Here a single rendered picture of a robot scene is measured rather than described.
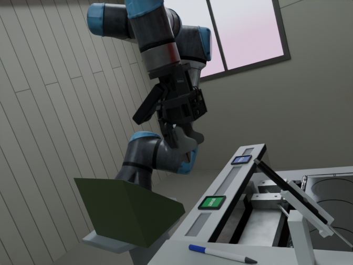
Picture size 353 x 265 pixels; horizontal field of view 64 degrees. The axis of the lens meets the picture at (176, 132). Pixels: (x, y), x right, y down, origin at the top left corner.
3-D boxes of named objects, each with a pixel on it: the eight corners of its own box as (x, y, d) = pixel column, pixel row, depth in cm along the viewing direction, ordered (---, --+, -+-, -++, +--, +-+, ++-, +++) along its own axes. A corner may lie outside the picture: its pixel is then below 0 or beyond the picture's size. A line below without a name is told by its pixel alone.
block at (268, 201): (284, 201, 77) (282, 192, 76) (282, 209, 74) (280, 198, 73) (256, 202, 81) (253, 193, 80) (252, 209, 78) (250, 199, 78)
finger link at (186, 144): (201, 166, 59) (188, 125, 57) (177, 169, 62) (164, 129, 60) (207, 160, 62) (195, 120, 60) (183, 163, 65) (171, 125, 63)
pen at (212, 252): (257, 257, 46) (190, 243, 56) (255, 262, 46) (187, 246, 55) (258, 263, 46) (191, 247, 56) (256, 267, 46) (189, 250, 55)
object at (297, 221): (342, 257, 42) (325, 176, 40) (342, 277, 39) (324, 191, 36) (299, 254, 46) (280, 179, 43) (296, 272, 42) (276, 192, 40)
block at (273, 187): (289, 187, 83) (287, 177, 83) (287, 193, 80) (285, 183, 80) (261, 188, 88) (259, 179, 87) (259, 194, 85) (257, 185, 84)
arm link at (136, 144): (127, 168, 114) (136, 137, 119) (159, 174, 111) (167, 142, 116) (117, 159, 103) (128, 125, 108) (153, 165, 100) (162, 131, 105)
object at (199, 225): (273, 178, 105) (265, 143, 102) (224, 301, 59) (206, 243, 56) (249, 180, 110) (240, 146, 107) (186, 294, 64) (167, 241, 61)
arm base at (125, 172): (101, 185, 103) (110, 159, 106) (129, 196, 114) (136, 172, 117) (131, 189, 94) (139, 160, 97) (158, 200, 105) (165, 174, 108)
